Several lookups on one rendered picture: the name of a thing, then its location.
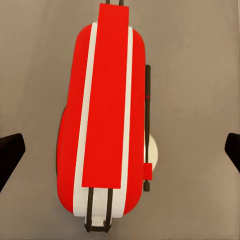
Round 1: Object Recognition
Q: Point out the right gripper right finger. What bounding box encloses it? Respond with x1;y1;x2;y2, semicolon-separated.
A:
225;133;240;172

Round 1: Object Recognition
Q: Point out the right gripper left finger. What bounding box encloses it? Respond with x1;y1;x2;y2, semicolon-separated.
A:
0;133;26;192

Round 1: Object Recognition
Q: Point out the radio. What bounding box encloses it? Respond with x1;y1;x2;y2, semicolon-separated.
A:
55;0;152;233

